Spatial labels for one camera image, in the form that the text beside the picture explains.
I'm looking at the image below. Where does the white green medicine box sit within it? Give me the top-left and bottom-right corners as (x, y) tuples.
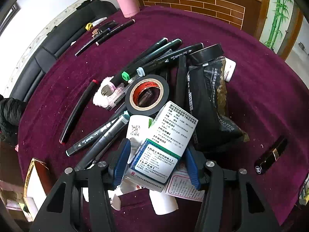
(126, 101), (198, 192)

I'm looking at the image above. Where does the far black marker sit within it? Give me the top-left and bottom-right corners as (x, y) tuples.
(95, 19), (136, 46)

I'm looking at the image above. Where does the maroon velvet cloth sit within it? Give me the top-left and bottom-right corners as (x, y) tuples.
(18, 6), (308, 224)

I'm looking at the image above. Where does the dark grey marker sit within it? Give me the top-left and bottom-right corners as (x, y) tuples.
(74, 111), (130, 171)

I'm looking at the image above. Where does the black tape roll red core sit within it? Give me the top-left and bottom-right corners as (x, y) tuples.
(125, 74), (169, 117)

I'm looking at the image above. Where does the white spray bottle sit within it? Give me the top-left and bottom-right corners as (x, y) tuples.
(107, 177), (143, 211)

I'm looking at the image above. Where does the pink fluffy keychain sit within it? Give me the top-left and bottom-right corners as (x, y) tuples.
(93, 76), (128, 111)

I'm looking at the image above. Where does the pink bordered white box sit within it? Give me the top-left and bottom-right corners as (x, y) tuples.
(163, 162), (205, 202)

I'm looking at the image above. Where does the small white dropper bottle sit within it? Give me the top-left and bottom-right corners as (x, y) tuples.
(149, 190), (179, 215)

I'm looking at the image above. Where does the pink capped black marker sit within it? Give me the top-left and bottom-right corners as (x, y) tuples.
(108, 37), (168, 89)

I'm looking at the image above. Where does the black gold lipstick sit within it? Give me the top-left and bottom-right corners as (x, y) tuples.
(254, 136), (289, 175)

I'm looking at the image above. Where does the blue capped black marker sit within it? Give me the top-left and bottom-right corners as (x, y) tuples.
(136, 43), (204, 77)

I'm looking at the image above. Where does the teal capped black marker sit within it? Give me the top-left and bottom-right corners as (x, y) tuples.
(66, 112), (123, 157)

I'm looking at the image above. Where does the green capped black marker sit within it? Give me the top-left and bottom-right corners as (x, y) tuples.
(121, 38), (182, 83)

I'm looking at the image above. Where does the wooden headboard brick pattern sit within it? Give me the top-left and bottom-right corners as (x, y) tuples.
(139, 0), (269, 40)

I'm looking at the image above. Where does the white pill bottle green label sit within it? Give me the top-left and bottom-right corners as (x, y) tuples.
(126, 115), (154, 164)

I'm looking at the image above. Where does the yellow white object on sofa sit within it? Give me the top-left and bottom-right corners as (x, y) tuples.
(85, 17), (107, 31)

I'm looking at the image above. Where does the black leather sofa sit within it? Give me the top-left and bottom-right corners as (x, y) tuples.
(10, 0), (117, 102)

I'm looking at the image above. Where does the key bunch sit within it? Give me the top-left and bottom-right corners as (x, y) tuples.
(92, 28), (102, 38)

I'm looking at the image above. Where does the black foil snack bag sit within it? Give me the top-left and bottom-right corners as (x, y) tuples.
(187, 57), (249, 149)

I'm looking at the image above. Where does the red capped black marker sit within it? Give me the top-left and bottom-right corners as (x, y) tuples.
(59, 79), (99, 145)

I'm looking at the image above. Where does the long black marker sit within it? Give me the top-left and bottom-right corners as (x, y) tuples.
(174, 55), (187, 108)

